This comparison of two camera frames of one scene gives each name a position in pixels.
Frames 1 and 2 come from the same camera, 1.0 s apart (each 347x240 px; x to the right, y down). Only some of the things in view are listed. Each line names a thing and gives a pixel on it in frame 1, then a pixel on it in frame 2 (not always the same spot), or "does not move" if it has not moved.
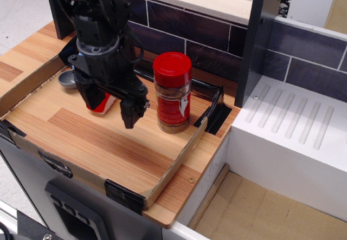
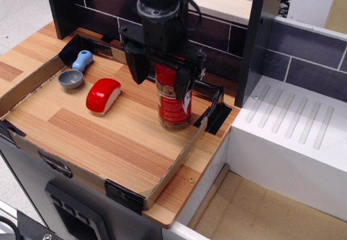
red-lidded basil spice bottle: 172,74 does not move
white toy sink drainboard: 293,141 does not move
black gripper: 108,63 → 166,38
